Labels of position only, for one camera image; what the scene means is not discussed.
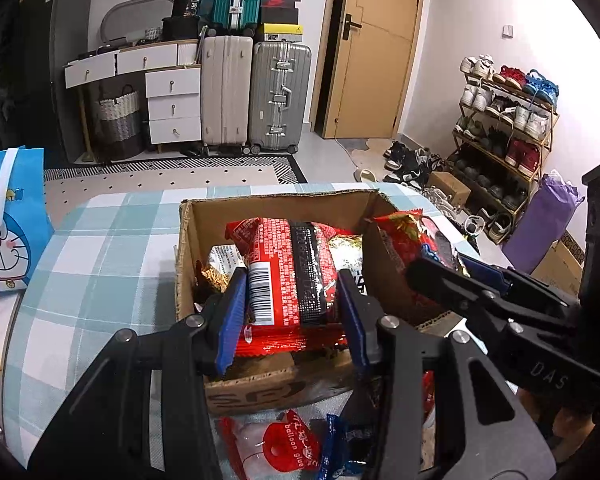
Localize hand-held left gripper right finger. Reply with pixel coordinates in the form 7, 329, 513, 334
336, 269, 571, 480

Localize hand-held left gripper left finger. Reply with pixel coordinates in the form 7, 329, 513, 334
27, 267, 251, 480

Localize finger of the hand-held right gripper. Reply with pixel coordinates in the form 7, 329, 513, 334
457, 254, 581, 312
405, 257, 522, 347

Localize red triangular snack packet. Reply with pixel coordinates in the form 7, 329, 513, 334
372, 210, 471, 281

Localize red black snack packet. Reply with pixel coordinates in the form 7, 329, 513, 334
225, 216, 366, 358

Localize grey white snack packet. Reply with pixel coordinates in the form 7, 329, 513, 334
330, 235, 366, 286

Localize blue cookie packet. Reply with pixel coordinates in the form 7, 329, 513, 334
320, 412, 381, 480

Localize brown cardboard box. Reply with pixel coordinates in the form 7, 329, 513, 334
174, 189, 473, 417

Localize red white balloon packet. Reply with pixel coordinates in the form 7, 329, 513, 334
217, 410, 331, 480

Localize person's right hand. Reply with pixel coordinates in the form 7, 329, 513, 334
517, 390, 598, 461

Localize purple bag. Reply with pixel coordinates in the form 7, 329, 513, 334
502, 170, 586, 276

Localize patterned cardboard box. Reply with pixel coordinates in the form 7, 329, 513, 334
532, 232, 586, 296

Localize small cardboard box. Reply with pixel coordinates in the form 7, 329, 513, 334
427, 171, 472, 206

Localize group of assorted shoes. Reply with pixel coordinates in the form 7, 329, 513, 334
452, 54, 560, 243

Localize scattered dark sneakers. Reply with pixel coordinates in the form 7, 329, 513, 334
382, 140, 481, 241

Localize wooden shoe rack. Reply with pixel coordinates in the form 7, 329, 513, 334
450, 55, 560, 246

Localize patterned floor rug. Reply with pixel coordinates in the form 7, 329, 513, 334
42, 154, 308, 211

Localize white drawer cabinet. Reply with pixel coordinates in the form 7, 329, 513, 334
64, 42, 203, 153

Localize cream suitcase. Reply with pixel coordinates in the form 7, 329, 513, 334
200, 35, 255, 156

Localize woven laundry basket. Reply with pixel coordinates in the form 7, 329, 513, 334
96, 85, 146, 158

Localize silver suitcase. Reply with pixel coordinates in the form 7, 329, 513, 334
247, 41, 312, 156

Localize wooden door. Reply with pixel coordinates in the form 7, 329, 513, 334
314, 0, 427, 141

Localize blue cartoon cat tote bag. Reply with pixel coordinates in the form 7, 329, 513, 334
0, 146, 55, 293

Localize yellow shoe box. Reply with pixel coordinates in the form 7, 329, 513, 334
256, 23, 304, 43

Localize black round box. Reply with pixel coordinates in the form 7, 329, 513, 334
161, 16, 201, 41

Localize grey refrigerator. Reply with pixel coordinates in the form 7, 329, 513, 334
20, 0, 93, 161

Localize dark wardrobe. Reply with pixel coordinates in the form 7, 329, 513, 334
0, 0, 56, 156

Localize grey oval frame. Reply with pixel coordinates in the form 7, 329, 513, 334
101, 0, 176, 43

